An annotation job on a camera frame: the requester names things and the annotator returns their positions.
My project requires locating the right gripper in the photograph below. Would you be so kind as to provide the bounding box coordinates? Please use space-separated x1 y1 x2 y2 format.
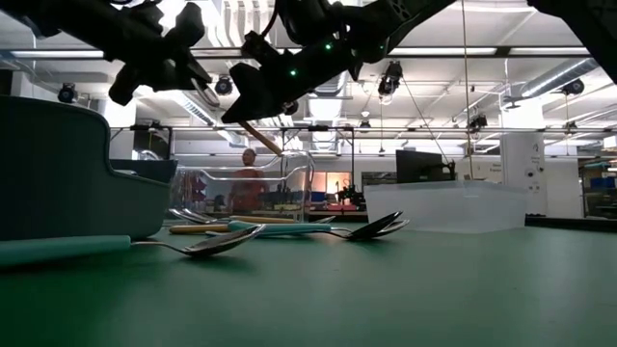
221 31 367 124

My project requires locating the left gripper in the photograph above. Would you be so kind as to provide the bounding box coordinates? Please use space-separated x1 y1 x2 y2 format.
108 4 213 106

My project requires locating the teal-handled steel spoon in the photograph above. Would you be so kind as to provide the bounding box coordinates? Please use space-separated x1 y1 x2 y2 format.
0 224 268 269
227 219 412 238

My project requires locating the person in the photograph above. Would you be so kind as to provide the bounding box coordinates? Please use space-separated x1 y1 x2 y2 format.
228 147 270 213

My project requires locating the clear plastic bin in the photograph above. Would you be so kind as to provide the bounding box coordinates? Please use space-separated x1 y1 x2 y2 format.
166 147 319 226

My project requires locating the grey-blue plastic bin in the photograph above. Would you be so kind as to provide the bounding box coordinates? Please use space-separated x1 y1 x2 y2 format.
0 94 178 242

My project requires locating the black monitor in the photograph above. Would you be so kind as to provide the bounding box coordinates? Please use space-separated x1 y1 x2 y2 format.
395 148 457 184

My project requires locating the green table mat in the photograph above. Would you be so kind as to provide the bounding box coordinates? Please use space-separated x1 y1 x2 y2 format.
0 219 617 347

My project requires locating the frosted translucent plastic bin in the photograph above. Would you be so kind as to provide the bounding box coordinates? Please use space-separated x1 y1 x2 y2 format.
363 180 529 235

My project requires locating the white pillar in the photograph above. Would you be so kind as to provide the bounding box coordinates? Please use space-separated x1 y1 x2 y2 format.
499 132 549 216

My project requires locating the shelf with blue bins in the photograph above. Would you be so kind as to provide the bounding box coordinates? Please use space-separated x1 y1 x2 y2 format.
579 158 617 221

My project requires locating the blue-handled dark spoon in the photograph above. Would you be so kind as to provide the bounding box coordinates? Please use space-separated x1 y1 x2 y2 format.
204 210 405 243

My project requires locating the black overhead frame bar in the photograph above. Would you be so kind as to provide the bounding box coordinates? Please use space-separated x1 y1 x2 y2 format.
0 46 617 61

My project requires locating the black background frame rail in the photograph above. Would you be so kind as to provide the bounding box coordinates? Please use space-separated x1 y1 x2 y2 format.
110 124 617 135

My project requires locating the silver ceiling duct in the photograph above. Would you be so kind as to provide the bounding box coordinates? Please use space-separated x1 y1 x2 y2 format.
520 57 617 100

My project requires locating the black aluminium table frame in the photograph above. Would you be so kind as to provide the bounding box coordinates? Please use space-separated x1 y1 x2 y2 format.
163 210 617 233

